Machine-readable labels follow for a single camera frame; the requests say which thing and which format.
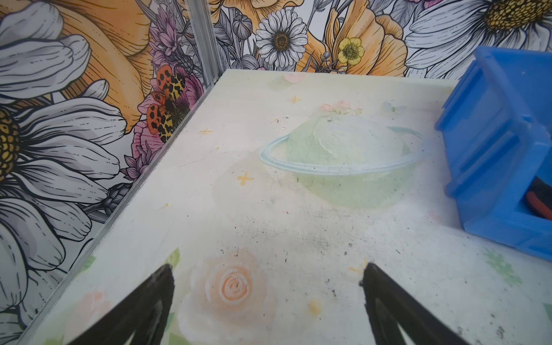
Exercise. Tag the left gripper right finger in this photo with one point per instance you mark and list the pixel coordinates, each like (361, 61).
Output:
(392, 311)

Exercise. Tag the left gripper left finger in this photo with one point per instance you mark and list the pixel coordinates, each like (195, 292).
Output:
(140, 318)

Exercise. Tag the orange black handled screwdriver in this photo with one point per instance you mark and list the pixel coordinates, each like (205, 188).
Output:
(538, 198)

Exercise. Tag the blue plastic bin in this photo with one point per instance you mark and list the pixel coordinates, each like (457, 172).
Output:
(496, 126)

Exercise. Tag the left corner aluminium post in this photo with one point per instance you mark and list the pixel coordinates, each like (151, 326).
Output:
(205, 40)

